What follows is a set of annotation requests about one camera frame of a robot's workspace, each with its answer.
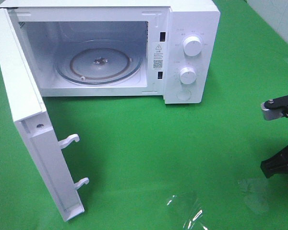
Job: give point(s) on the upper white power knob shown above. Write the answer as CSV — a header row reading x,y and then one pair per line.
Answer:
x,y
192,45

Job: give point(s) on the white microwave door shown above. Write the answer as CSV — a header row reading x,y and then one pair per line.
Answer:
x,y
31,119

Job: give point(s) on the round door release button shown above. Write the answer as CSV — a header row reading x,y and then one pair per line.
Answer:
x,y
184,95

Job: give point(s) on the white microwave oven body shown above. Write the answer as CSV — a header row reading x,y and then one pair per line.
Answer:
x,y
162,25

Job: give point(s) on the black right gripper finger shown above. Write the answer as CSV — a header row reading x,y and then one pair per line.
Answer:
x,y
278,164

